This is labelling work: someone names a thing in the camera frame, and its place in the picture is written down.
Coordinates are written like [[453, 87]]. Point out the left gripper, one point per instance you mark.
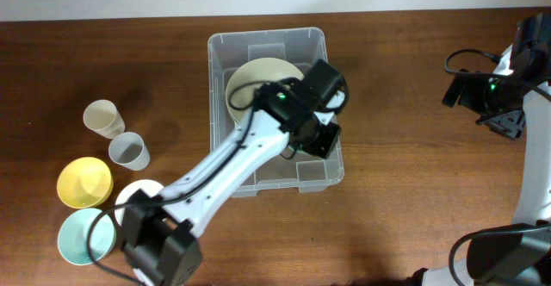
[[325, 148]]

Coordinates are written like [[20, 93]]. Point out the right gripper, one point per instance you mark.
[[468, 99]]

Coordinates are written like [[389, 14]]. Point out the cream plate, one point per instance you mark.
[[263, 69]]

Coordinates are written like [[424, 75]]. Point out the grey plastic cup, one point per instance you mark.
[[129, 150]]

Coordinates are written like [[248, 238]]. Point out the cream plastic cup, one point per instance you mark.
[[103, 118]]

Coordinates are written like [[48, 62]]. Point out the yellow small bowl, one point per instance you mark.
[[86, 182]]

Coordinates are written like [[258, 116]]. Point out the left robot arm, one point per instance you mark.
[[160, 234]]

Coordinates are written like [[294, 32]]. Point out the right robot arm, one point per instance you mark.
[[512, 101]]

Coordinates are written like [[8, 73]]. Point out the clear plastic storage bin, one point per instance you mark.
[[298, 46]]

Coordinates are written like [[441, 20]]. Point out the mint green small bowl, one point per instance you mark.
[[73, 235]]

